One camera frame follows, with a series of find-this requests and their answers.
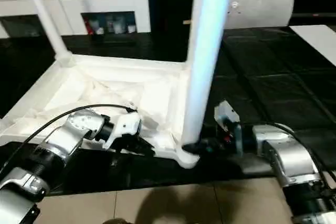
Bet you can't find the white plastic table top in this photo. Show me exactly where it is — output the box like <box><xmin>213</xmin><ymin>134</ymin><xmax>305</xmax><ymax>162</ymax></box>
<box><xmin>0</xmin><ymin>53</ymin><xmax>202</xmax><ymax>169</ymax></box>

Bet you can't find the white plastic table leg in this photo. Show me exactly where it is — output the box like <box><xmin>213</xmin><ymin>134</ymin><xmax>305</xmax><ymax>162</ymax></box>
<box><xmin>182</xmin><ymin>0</ymin><xmax>237</xmax><ymax>151</ymax></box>
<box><xmin>19</xmin><ymin>0</ymin><xmax>73</xmax><ymax>69</ymax></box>

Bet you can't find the dark rounded robot torso part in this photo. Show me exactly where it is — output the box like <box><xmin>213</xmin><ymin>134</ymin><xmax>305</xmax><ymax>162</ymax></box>
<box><xmin>104</xmin><ymin>217</ymin><xmax>127</xmax><ymax>224</ymax></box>

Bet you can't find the black work mat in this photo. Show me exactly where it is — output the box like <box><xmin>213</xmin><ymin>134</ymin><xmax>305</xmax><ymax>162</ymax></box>
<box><xmin>0</xmin><ymin>26</ymin><xmax>336</xmax><ymax>197</ymax></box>

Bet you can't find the black furniture with yellow label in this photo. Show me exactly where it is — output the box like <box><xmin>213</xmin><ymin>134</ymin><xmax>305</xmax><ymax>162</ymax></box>
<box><xmin>147</xmin><ymin>0</ymin><xmax>238</xmax><ymax>61</ymax></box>

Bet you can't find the grey cushion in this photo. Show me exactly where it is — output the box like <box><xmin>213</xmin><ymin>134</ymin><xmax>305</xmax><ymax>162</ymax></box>
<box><xmin>223</xmin><ymin>0</ymin><xmax>296</xmax><ymax>29</ymax></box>

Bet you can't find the white flat board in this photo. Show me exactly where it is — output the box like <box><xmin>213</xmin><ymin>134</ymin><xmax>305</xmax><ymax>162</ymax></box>
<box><xmin>290</xmin><ymin>24</ymin><xmax>336</xmax><ymax>66</ymax></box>

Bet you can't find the white glass-door cabinet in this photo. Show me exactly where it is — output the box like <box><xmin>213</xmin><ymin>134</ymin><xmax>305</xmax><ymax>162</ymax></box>
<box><xmin>0</xmin><ymin>0</ymin><xmax>150</xmax><ymax>38</ymax></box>

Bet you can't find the black bar with red light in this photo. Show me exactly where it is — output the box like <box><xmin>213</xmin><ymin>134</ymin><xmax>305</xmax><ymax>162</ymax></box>
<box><xmin>292</xmin><ymin>12</ymin><xmax>336</xmax><ymax>18</ymax></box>

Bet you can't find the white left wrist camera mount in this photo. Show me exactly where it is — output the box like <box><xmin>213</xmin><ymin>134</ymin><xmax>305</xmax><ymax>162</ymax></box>
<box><xmin>103</xmin><ymin>112</ymin><xmax>143</xmax><ymax>150</ymax></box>

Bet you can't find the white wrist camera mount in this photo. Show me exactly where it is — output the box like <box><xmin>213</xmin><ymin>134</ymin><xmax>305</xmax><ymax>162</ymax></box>
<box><xmin>103</xmin><ymin>112</ymin><xmax>143</xmax><ymax>150</ymax></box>
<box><xmin>214</xmin><ymin>100</ymin><xmax>244</xmax><ymax>156</ymax></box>

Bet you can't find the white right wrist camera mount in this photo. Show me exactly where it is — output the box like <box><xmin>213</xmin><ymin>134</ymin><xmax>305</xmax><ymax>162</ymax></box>
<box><xmin>214</xmin><ymin>100</ymin><xmax>244</xmax><ymax>156</ymax></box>

